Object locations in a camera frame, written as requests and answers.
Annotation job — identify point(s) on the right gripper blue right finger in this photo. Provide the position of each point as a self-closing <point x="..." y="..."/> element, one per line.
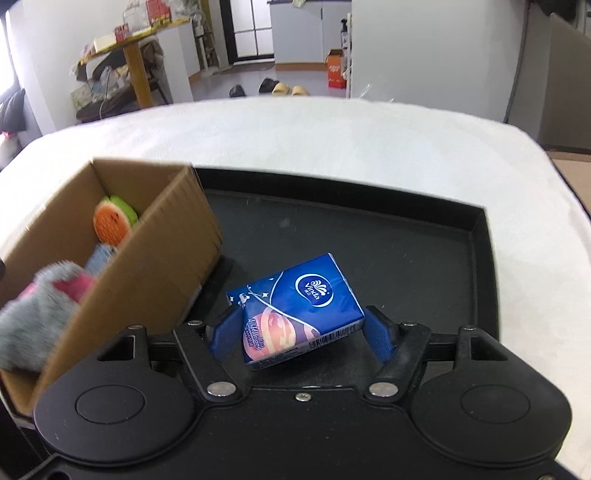
<point x="381" y="333"/>

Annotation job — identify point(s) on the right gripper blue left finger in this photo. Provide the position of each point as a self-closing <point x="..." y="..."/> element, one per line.
<point x="225" y="332"/>

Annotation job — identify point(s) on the blue tissue pack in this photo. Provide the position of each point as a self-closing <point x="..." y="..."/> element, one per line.
<point x="296" y="310"/>

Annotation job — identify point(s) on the plush hamburger toy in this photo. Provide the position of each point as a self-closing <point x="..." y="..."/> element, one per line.
<point x="113" y="220"/>

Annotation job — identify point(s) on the black plastic tray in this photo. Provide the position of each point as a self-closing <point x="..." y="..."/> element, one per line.
<point x="418" y="260"/>

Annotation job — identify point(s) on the brown cardboard box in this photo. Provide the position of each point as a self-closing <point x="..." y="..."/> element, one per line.
<point x="152" y="279"/>

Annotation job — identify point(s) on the white bed cover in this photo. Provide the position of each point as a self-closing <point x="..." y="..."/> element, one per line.
<point x="540" y="232"/>

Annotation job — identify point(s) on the grey pink plush slipper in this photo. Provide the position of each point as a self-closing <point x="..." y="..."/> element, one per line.
<point x="32" y="323"/>

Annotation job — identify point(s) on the black slipper left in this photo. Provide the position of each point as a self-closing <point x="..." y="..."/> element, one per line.
<point x="236" y="92"/>

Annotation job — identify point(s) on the black slipper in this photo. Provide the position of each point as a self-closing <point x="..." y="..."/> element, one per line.
<point x="267" y="86"/>
<point x="236" y="92"/>

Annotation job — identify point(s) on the beige slipper left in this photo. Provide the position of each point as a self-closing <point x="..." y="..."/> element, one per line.
<point x="281" y="89"/>

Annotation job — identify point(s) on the beige slipper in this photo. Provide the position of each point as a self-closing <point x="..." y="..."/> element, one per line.
<point x="281" y="89"/>
<point x="299" y="91"/>

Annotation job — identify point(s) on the black slipper right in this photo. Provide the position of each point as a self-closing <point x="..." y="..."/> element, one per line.
<point x="267" y="86"/>

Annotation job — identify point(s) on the beige slipper right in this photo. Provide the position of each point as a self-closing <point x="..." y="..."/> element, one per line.
<point x="299" y="91"/>

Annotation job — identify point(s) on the orange cardboard box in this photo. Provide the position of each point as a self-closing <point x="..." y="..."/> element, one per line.
<point x="335" y="64"/>

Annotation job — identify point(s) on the clutter pile under table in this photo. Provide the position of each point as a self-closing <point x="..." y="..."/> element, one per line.
<point x="109" y="91"/>

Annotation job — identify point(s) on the yellow round table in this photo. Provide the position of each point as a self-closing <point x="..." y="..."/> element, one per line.
<point x="133" y="58"/>

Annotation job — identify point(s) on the red snack box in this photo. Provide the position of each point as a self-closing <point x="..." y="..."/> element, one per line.
<point x="158" y="11"/>

